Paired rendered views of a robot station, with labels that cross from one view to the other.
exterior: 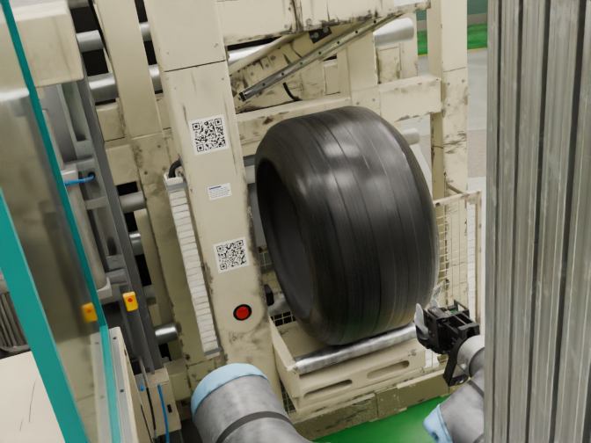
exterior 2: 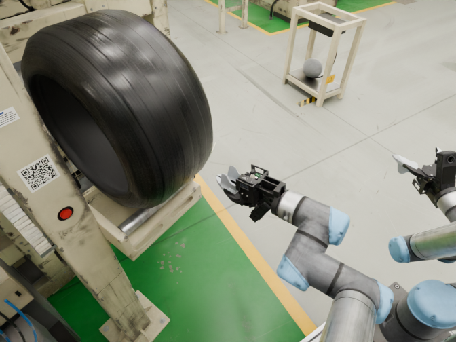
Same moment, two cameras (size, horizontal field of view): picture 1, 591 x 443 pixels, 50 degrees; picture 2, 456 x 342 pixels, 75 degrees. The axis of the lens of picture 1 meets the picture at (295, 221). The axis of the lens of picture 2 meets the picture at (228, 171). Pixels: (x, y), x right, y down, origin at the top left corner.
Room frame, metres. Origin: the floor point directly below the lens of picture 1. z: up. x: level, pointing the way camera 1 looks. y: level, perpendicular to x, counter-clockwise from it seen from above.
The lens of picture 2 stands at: (0.63, 0.09, 1.73)
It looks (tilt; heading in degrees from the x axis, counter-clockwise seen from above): 45 degrees down; 323
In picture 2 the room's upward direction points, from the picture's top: straight up
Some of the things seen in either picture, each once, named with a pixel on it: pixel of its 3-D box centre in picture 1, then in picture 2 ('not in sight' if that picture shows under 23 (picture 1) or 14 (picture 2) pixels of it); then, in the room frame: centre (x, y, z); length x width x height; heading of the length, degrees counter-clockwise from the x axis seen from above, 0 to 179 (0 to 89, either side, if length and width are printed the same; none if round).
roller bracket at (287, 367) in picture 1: (272, 338); (90, 214); (1.40, 0.10, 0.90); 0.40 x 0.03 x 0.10; 15
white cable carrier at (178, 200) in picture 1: (194, 269); (3, 196); (1.31, 0.25, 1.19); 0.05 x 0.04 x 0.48; 15
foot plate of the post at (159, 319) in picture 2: not in sight; (134, 324); (1.36, 0.17, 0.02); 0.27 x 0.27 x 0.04; 15
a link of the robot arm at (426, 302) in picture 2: not in sight; (431, 307); (0.54, -0.54, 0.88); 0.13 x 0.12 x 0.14; 59
